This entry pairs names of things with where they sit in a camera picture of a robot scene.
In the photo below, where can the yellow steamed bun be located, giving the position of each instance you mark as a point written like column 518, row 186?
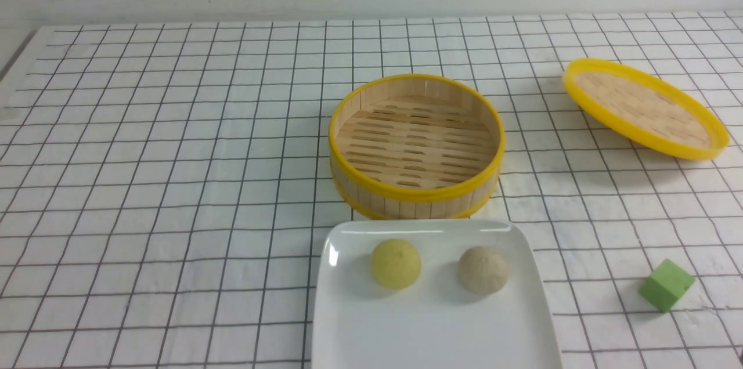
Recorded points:
column 395, row 264

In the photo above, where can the white steamed bun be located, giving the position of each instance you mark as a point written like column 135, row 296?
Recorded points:
column 483, row 271

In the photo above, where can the white square plate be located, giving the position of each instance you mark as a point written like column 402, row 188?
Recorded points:
column 435, row 323

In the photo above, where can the bamboo steamer basket yellow rim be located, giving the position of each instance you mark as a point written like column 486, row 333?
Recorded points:
column 416, row 146

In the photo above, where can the white checkered tablecloth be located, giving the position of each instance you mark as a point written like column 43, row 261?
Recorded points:
column 166, row 194

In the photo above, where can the bamboo steamer lid yellow rim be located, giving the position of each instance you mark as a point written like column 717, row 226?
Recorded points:
column 645, row 109

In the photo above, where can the green foam cube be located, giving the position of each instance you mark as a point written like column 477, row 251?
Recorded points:
column 666, row 285

